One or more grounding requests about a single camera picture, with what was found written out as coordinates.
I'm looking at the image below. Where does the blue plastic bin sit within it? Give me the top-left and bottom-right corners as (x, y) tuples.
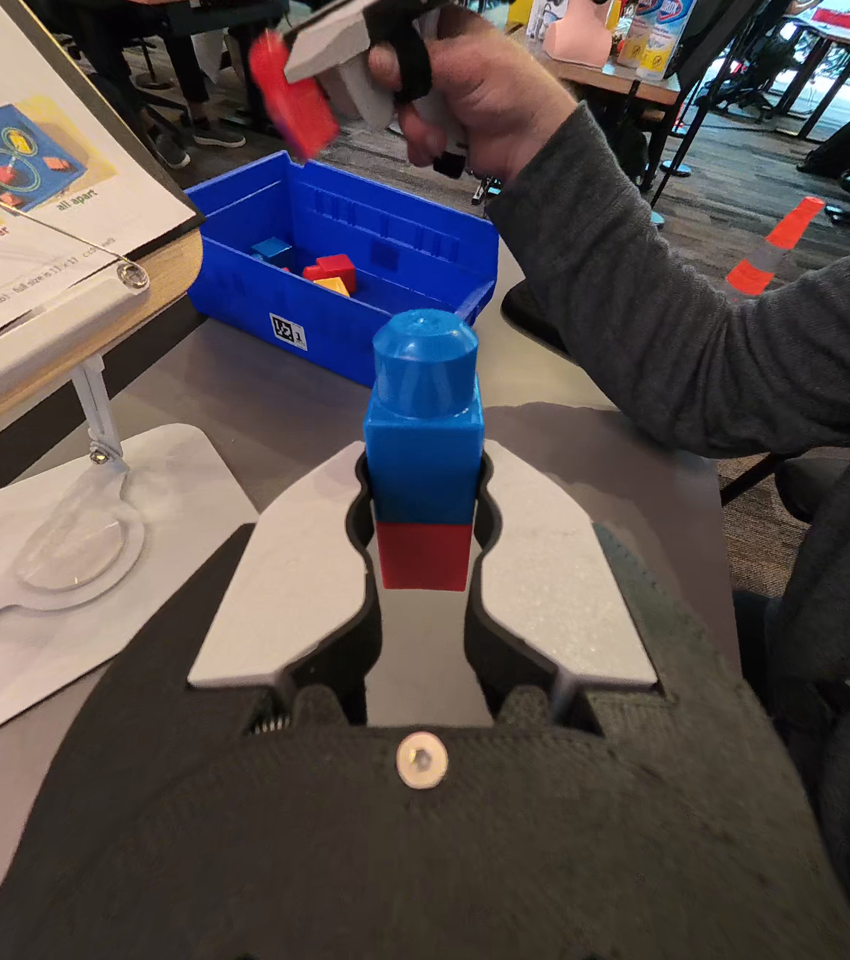
(185, 150), (501, 388)

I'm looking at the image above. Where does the mannequin head with white helmet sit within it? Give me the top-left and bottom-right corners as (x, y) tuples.
(545, 0), (615, 70)

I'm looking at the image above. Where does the blue toy building block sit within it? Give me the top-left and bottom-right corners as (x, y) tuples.
(362, 309), (486, 529)

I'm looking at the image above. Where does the red toy building block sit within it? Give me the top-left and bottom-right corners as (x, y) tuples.
(377, 522), (474, 591)
(250, 30), (339, 163)

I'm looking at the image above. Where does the white document stand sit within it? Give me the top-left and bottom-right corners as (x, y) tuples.
(0, 360), (259, 759)

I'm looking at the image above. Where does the black duffel bag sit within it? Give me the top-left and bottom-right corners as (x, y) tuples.
(800, 108), (850, 184)

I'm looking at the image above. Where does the orange traffic cone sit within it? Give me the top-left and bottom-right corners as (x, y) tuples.
(725, 195), (828, 297)

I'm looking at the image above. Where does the wooden office table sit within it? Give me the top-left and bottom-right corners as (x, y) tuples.
(523, 38), (688, 211)

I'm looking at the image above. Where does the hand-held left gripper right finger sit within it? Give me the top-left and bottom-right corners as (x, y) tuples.
(463, 440), (658, 715)

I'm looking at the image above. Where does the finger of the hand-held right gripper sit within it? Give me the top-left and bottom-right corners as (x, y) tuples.
(284, 0), (399, 84)
(320, 53), (399, 133)

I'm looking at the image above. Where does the person's right hand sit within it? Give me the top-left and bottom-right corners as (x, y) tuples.
(370, 8), (583, 184)

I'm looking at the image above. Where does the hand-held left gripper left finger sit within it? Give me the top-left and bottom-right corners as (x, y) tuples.
(188, 443), (382, 715)

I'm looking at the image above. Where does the person's right forearm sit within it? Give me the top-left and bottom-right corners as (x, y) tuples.
(485, 105), (850, 459)

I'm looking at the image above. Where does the grey desk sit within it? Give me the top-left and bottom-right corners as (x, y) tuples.
(0, 293), (741, 960)

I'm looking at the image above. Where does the pile of coloured toy blocks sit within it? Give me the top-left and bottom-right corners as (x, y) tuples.
(250, 236), (361, 298)

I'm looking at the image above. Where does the instruction board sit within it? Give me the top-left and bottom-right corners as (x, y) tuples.
(0, 0), (204, 451)

